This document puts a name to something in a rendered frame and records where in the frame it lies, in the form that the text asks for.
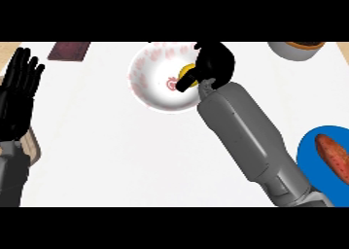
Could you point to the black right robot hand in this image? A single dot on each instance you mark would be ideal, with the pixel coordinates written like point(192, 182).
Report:
point(217, 63)

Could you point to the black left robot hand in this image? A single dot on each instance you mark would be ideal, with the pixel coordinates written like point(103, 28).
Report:
point(11, 97)

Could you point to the yellow lemon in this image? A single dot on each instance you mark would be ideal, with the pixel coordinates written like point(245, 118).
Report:
point(186, 71)

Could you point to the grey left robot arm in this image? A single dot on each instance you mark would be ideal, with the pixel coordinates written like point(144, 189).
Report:
point(4, 176)

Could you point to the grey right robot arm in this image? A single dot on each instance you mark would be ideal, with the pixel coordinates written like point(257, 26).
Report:
point(251, 142)

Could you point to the white bowl with pink print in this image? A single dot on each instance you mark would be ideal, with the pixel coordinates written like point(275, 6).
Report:
point(158, 81)

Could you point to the blue plate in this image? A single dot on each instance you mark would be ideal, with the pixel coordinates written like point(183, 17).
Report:
point(320, 168)

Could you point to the grey pot with brown contents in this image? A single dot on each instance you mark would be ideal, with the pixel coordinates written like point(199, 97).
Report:
point(297, 50)

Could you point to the dark red flat block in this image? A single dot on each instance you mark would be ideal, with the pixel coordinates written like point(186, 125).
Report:
point(69, 51)

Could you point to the reddish brown sweet potato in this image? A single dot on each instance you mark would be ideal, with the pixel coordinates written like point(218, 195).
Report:
point(338, 159)

